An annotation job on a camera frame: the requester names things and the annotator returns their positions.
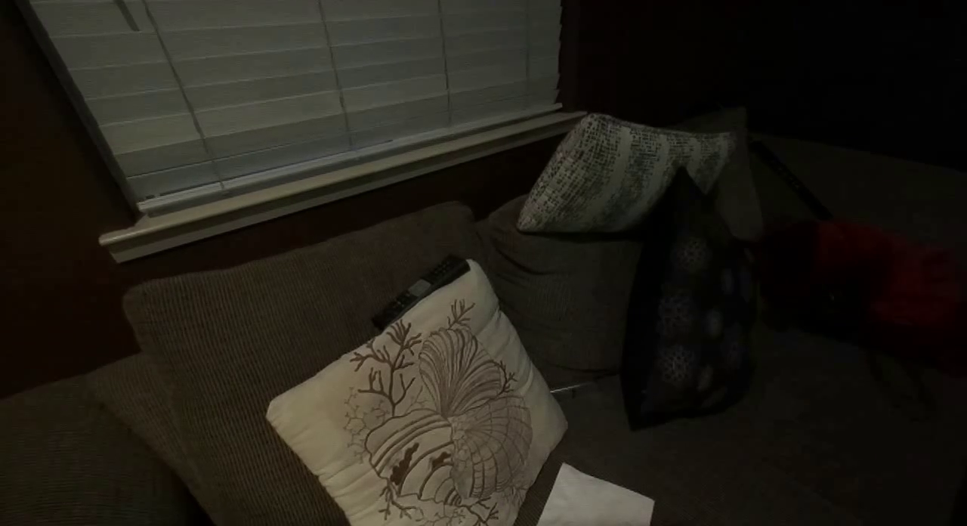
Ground white sheet of paper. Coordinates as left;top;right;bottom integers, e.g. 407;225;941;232
536;463;655;526

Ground window with white blinds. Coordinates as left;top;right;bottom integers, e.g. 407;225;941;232
9;0;588;264

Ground white and grey woven pillow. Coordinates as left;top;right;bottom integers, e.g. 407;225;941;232
517;113;737;234

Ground black remote control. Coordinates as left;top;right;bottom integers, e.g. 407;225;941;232
371;255;471;331

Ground red cloth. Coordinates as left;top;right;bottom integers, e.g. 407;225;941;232
758;218;967;376

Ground brown sofa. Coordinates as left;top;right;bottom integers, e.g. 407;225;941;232
0;107;967;526

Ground cream pillow with shell print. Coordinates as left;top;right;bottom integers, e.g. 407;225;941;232
266;259;569;526

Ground dark patterned pillow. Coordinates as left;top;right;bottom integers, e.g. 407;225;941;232
620;168;758;432

